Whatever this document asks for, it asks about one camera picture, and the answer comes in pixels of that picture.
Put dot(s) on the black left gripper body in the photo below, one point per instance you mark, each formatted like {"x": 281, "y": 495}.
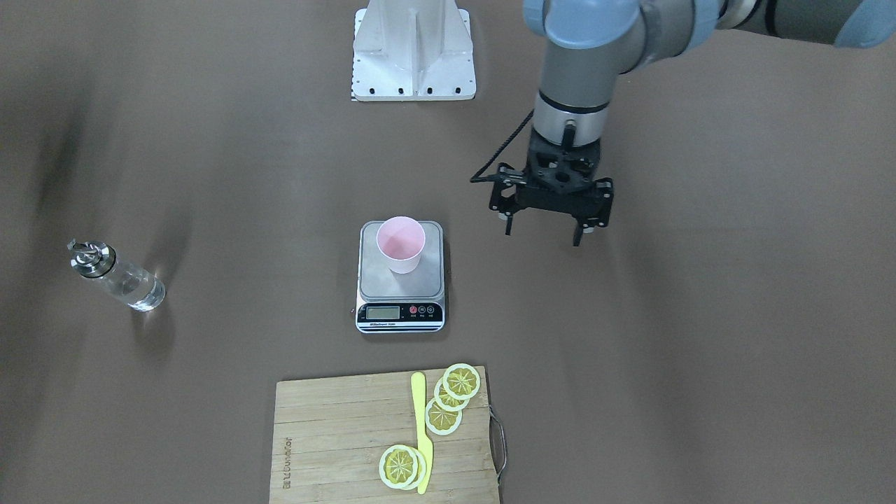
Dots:
{"x": 601, "y": 204}

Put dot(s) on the pink plastic cup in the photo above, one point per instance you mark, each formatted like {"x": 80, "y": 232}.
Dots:
{"x": 401, "y": 240}

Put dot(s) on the glass sauce bottle metal spout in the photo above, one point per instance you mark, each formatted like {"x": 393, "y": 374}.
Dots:
{"x": 100, "y": 264}

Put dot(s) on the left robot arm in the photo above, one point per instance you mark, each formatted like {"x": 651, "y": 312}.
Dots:
{"x": 589, "y": 44}

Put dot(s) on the silver kitchen scale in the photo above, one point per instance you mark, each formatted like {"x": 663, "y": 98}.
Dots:
{"x": 389, "y": 302}

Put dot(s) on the lemon slice top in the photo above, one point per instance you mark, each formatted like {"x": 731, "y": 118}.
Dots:
{"x": 461, "y": 381}

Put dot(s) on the yellow plastic knife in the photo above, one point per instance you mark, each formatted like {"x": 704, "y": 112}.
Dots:
{"x": 423, "y": 442}

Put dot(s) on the lemon slice front pair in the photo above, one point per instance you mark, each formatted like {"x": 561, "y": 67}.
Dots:
{"x": 402, "y": 467}

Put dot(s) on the bamboo cutting board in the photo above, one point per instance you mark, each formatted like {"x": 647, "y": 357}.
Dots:
{"x": 329, "y": 434}

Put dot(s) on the white pedestal column base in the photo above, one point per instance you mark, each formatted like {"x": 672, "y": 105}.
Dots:
{"x": 412, "y": 51}

